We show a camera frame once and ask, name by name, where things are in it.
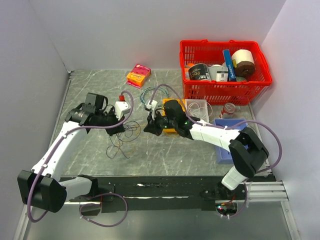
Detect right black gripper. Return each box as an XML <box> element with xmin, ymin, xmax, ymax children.
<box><xmin>144</xmin><ymin>109</ymin><xmax>178</xmax><ymax>136</ymax></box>

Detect purple wires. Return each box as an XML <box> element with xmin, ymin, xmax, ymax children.
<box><xmin>106</xmin><ymin>121</ymin><xmax>142</xmax><ymax>160</ymax></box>

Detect yellow wire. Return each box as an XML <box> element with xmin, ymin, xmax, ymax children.
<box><xmin>114</xmin><ymin>124</ymin><xmax>181</xmax><ymax>156</ymax></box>

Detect white wire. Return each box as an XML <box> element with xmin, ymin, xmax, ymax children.
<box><xmin>187</xmin><ymin>99</ymin><xmax>214</xmax><ymax>122</ymax></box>

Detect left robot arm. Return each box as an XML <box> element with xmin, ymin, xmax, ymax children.
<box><xmin>17</xmin><ymin>92</ymin><xmax>130</xmax><ymax>213</ymax></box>

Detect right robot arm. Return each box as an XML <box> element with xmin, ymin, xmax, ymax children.
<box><xmin>143</xmin><ymin>99</ymin><xmax>269</xmax><ymax>199</ymax></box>

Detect yellow plastic bin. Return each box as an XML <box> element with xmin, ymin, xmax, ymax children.
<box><xmin>162</xmin><ymin>98</ymin><xmax>184</xmax><ymax>135</ymax></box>

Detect white plastic bin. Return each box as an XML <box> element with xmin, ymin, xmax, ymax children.
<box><xmin>185</xmin><ymin>99</ymin><xmax>209</xmax><ymax>123</ymax></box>

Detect pink orange small box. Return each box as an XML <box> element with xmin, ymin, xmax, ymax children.
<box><xmin>126</xmin><ymin>64</ymin><xmax>152</xmax><ymax>89</ymax></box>

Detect black labelled can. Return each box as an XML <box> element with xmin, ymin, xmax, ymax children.
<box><xmin>188</xmin><ymin>63</ymin><xmax>211</xmax><ymax>81</ymax></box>

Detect blue plastic tray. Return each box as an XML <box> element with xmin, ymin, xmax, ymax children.
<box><xmin>213</xmin><ymin>118</ymin><xmax>245</xmax><ymax>164</ymax></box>

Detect red soda can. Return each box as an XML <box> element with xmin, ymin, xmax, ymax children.
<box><xmin>219</xmin><ymin>102</ymin><xmax>237</xmax><ymax>119</ymax></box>

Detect white labelled container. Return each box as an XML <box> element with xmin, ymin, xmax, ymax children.
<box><xmin>208</xmin><ymin>64</ymin><xmax>228</xmax><ymax>82</ymax></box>

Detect red plastic shopping basket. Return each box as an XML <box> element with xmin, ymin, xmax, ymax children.
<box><xmin>179</xmin><ymin>39</ymin><xmax>273</xmax><ymax>105</ymax></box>

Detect blue tall box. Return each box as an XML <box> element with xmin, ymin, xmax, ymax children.
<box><xmin>222</xmin><ymin>49</ymin><xmax>237</xmax><ymax>82</ymax></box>

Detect white paper roll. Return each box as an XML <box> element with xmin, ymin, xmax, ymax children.
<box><xmin>231</xmin><ymin>49</ymin><xmax>255</xmax><ymax>66</ymax></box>

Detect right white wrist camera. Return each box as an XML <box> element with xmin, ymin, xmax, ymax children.
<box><xmin>145</xmin><ymin>100</ymin><xmax>158</xmax><ymax>120</ymax></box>

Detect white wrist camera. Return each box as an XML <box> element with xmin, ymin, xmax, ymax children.
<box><xmin>145</xmin><ymin>100</ymin><xmax>158</xmax><ymax>120</ymax></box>
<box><xmin>114</xmin><ymin>101</ymin><xmax>131</xmax><ymax>121</ymax></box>

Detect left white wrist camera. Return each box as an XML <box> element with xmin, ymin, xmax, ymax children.
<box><xmin>114</xmin><ymin>101</ymin><xmax>131</xmax><ymax>121</ymax></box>

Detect green blue coiled wire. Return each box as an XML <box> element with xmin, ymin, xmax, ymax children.
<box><xmin>139</xmin><ymin>86</ymin><xmax>170</xmax><ymax>106</ymax></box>

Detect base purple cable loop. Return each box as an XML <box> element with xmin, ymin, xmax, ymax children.
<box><xmin>79</xmin><ymin>191</ymin><xmax>129</xmax><ymax>228</ymax></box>

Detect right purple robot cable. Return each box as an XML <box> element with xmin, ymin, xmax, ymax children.
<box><xmin>149</xmin><ymin>83</ymin><xmax>283</xmax><ymax>174</ymax></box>

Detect aluminium rail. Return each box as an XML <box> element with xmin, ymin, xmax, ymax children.
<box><xmin>23</xmin><ymin>181</ymin><xmax>290</xmax><ymax>206</ymax></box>

